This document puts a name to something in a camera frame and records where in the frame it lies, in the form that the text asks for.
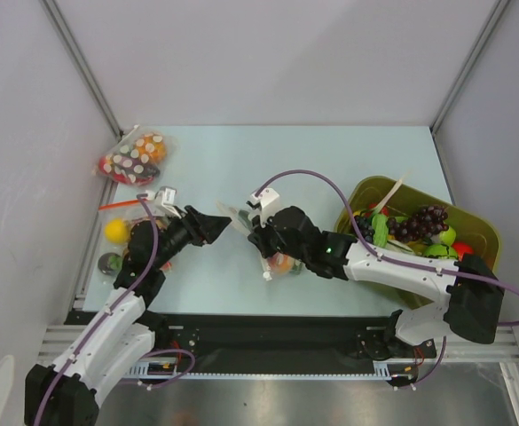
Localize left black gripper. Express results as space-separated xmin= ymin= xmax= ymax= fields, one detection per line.
xmin=153 ymin=205 xmax=231 ymax=269

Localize polka dot zip bag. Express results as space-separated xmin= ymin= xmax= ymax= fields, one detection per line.
xmin=215 ymin=201 xmax=307 ymax=281
xmin=93 ymin=125 xmax=177 ymax=187

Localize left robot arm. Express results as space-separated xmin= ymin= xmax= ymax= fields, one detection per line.
xmin=24 ymin=206 xmax=231 ymax=425

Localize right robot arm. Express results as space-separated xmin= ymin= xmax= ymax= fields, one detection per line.
xmin=248 ymin=206 xmax=504 ymax=356

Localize dark fake grape bunch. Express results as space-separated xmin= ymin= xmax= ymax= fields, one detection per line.
xmin=354 ymin=215 xmax=375 ymax=243

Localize yellow fake lemon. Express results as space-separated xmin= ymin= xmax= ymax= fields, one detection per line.
xmin=104 ymin=218 xmax=130 ymax=245

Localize orange zipper clear bag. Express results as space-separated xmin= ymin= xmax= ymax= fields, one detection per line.
xmin=97 ymin=201 xmax=149 ymax=277

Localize purple fake grape bunch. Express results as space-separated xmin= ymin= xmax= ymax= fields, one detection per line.
xmin=386 ymin=205 xmax=449 ymax=243

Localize red fake tomato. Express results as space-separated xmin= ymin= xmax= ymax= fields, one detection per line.
xmin=452 ymin=241 xmax=475 ymax=260

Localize olive green plastic bin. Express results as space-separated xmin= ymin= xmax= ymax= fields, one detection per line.
xmin=346 ymin=176 xmax=499 ymax=309

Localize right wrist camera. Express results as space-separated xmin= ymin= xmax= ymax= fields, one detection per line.
xmin=248 ymin=187 xmax=283 ymax=227

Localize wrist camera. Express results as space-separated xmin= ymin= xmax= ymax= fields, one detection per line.
xmin=154 ymin=186 xmax=183 ymax=218
xmin=248 ymin=187 xmax=283 ymax=227

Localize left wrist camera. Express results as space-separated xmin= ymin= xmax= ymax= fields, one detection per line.
xmin=154 ymin=186 xmax=183 ymax=218

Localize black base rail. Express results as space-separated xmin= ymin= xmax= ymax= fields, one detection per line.
xmin=149 ymin=313 xmax=437 ymax=375

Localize left aluminium frame post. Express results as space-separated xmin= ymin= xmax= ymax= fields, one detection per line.
xmin=38 ymin=0 xmax=122 ymax=139

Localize aluminium frame post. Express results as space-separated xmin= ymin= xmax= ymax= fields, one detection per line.
xmin=429 ymin=0 xmax=512 ymax=136
xmin=38 ymin=0 xmax=122 ymax=139

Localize right aluminium frame post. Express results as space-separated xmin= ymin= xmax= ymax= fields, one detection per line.
xmin=429 ymin=0 xmax=512 ymax=136

